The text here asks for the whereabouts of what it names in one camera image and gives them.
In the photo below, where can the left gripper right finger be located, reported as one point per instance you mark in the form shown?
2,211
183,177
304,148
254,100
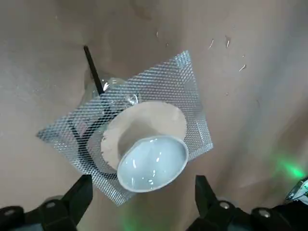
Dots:
216,216

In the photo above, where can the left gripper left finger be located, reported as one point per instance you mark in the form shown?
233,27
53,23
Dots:
62,214

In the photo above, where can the small white crucible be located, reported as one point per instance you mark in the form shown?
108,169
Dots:
154,166

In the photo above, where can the round beige ceramic pad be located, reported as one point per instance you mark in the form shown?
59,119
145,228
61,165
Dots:
144,120

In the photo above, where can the small clear glass vessel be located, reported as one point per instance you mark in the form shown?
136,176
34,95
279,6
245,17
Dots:
132,99

